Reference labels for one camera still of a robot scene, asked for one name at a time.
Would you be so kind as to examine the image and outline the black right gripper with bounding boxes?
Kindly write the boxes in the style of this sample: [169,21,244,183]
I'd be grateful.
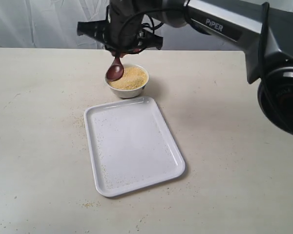
[77,0,163,58]

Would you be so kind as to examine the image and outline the brown wooden spoon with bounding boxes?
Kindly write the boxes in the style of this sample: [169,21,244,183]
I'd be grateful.
[106,57,124,81]

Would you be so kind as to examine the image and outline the white rectangular tray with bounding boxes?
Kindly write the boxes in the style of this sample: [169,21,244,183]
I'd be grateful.
[84,96,186,197]

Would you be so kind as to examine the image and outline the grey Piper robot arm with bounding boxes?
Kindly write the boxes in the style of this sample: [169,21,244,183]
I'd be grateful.
[77,0,293,135]

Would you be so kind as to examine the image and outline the white bowl of yellow grain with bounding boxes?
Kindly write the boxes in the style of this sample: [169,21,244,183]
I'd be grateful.
[105,63,149,99]

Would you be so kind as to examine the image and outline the white backdrop curtain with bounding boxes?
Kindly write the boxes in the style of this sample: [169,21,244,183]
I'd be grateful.
[0,0,293,52]

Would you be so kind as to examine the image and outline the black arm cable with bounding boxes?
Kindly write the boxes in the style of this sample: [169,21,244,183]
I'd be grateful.
[119,2,272,81]

